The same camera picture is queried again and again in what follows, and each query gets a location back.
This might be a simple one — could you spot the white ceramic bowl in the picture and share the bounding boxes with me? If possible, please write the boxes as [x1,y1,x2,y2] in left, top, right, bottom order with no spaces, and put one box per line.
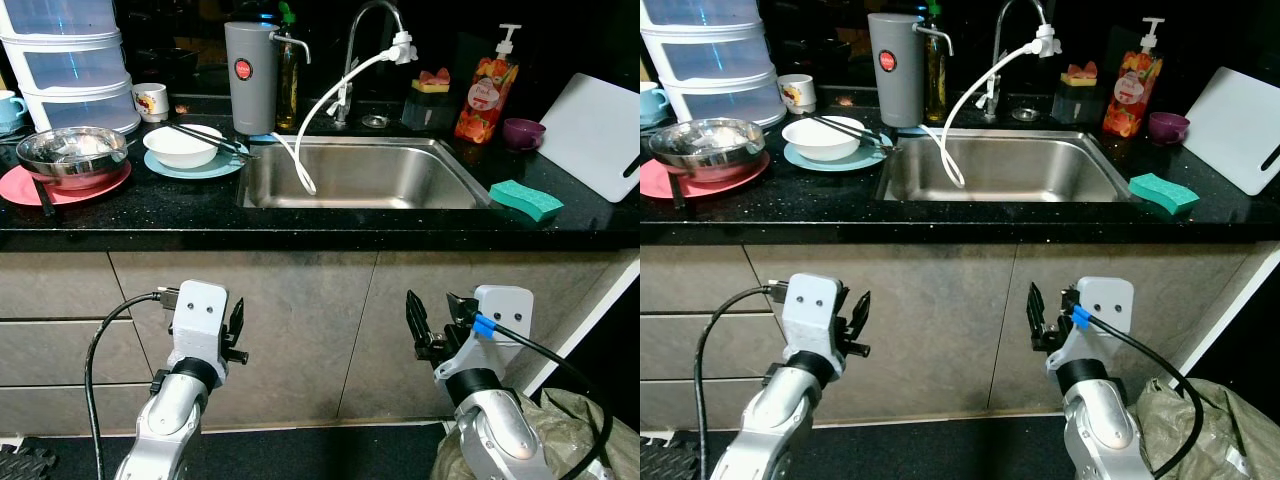
[143,124,225,170]
[781,116,865,163]

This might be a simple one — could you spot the grey kitchen cabinet front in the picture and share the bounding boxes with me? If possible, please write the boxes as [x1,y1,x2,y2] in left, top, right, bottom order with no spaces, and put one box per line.
[640,240,1280,431]
[0,248,641,437]

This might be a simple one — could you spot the stainless steel sink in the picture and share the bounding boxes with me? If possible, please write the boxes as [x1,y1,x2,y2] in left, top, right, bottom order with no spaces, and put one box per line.
[876,128,1142,204]
[237,135,492,211]

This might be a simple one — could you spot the light blue plate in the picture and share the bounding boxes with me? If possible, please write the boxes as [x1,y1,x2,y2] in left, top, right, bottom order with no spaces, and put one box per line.
[783,135,895,174]
[143,140,252,182]

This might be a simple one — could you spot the green sponge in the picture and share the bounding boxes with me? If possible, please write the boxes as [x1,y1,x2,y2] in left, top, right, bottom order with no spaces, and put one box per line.
[1128,172,1201,216]
[488,179,565,223]

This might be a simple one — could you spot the olive green sack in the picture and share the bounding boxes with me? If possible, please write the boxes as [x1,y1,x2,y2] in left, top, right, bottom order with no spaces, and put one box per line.
[430,388,641,480]
[1135,377,1280,480]

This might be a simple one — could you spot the black sponge holder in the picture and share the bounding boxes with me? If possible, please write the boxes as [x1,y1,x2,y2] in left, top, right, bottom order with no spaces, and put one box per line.
[1050,82,1101,124]
[402,88,456,132]

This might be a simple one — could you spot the purple cup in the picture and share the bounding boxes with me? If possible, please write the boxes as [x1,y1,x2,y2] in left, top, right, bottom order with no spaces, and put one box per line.
[1147,111,1191,146]
[502,118,547,152]

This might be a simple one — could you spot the black ribbed floor mat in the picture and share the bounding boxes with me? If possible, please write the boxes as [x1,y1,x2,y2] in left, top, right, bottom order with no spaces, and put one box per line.
[0,440,61,480]
[640,432,703,480]

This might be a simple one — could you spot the stainless steel bowl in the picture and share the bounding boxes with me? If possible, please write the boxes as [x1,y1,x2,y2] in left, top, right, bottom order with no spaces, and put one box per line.
[15,126,130,191]
[650,118,768,184]

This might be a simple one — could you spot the white printed mug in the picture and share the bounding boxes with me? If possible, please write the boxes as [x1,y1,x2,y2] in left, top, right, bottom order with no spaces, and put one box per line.
[777,74,818,115]
[132,83,170,124]

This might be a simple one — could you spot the orange soap pump bottle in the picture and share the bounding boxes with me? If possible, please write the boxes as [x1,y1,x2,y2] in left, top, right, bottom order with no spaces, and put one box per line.
[455,24,524,145]
[1102,17,1168,139]

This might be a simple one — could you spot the grey water filter canister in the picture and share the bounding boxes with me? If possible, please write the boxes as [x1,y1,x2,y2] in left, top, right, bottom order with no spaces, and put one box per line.
[224,22,312,137]
[867,13,955,130]

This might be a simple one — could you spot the pink plate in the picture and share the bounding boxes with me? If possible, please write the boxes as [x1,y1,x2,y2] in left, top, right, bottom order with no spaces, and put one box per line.
[640,152,772,200]
[0,160,133,208]

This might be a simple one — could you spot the oil bottle with green cap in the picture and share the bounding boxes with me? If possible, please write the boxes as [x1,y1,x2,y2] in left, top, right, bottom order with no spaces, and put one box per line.
[275,2,302,133]
[922,0,949,126]

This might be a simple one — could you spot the white cutting board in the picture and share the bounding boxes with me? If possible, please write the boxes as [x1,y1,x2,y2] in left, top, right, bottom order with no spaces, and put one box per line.
[1183,66,1280,197]
[537,72,641,204]

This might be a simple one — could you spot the chrome gooseneck faucet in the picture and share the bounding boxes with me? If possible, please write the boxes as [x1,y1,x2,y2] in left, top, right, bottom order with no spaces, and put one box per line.
[333,0,407,131]
[980,0,1052,123]

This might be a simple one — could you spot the white translucent plastic drawer tower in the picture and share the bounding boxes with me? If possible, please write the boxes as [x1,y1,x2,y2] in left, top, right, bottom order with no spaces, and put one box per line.
[0,0,142,135]
[640,0,787,127]

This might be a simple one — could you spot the light blue mug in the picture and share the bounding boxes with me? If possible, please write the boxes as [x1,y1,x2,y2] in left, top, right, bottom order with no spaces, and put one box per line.
[640,82,670,127]
[0,90,29,136]

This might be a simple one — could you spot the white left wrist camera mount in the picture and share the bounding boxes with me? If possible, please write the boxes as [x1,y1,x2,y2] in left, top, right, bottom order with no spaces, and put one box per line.
[165,281,230,377]
[780,273,850,369]

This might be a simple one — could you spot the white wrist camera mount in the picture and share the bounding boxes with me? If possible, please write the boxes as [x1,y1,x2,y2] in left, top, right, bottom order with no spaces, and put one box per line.
[780,273,850,369]
[165,281,230,377]
[1046,277,1135,377]
[434,285,535,382]

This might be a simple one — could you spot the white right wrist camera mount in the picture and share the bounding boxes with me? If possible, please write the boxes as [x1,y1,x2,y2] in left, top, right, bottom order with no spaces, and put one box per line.
[1046,277,1135,377]
[434,285,535,382]

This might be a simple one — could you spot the white faucet hose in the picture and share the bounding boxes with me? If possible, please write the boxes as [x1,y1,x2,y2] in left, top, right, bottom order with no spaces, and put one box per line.
[918,25,1062,190]
[272,32,419,197]

